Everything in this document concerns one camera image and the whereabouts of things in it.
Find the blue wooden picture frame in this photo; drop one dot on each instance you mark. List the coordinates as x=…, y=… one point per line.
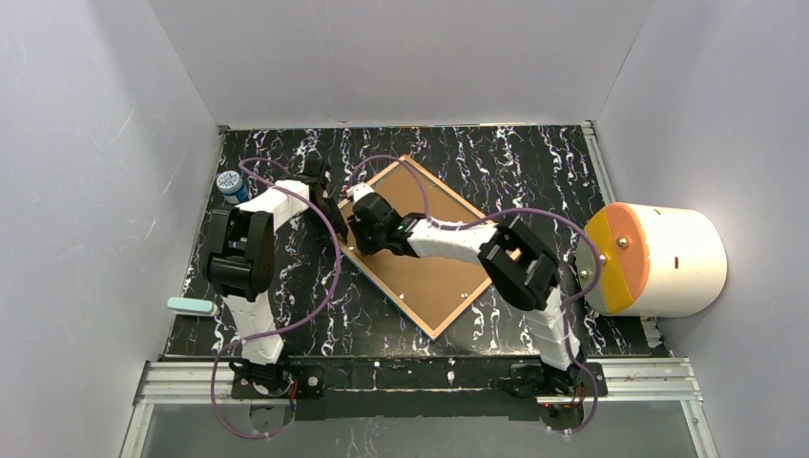
x=436, y=332

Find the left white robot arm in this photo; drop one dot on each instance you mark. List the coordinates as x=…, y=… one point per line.
x=239, y=260

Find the small blue lidded jar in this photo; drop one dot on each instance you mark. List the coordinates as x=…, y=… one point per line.
x=232, y=187

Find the white cylinder with orange face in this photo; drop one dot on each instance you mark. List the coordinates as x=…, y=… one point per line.
x=656, y=261

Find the aluminium rail base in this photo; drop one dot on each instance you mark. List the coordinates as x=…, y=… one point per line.
x=427, y=407

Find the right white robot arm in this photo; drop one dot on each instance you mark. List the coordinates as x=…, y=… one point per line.
x=520, y=266

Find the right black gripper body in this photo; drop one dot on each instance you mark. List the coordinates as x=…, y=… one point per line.
x=360, y=230

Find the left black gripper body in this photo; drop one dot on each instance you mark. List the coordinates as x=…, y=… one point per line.
x=326, y=206

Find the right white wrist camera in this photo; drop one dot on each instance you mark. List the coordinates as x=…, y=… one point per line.
x=358, y=191

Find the light blue eraser block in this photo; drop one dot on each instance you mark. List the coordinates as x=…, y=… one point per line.
x=192, y=307

